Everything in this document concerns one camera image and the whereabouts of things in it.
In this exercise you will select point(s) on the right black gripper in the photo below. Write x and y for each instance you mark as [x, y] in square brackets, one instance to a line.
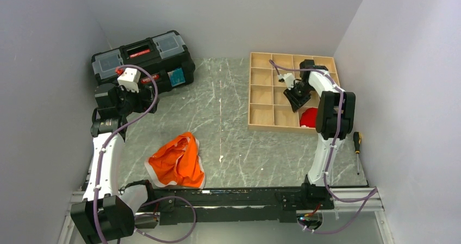
[294, 102]

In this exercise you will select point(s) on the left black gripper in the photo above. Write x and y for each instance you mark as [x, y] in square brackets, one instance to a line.
[148, 105]

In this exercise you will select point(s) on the wooden compartment tray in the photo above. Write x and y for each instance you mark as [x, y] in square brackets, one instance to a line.
[269, 110]

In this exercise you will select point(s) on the orange underwear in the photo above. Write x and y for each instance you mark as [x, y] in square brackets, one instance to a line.
[177, 163]

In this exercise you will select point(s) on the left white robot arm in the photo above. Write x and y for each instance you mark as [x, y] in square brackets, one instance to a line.
[105, 214]

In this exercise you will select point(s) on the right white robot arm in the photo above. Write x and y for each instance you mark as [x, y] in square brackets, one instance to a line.
[334, 118]

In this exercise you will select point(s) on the red rolled underwear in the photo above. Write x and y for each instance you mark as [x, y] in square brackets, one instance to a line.
[308, 118]

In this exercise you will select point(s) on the black plastic toolbox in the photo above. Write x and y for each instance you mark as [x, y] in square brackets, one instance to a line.
[165, 57]

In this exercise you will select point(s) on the yellow black screwdriver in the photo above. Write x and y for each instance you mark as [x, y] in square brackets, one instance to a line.
[357, 139]

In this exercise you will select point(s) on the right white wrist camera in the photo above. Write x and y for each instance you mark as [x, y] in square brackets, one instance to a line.
[288, 79]

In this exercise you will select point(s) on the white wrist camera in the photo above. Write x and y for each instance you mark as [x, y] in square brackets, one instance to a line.
[288, 79]
[129, 79]

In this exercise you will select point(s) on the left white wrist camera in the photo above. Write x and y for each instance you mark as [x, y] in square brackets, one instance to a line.
[129, 79]

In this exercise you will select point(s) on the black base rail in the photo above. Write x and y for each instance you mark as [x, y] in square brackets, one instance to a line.
[283, 204]

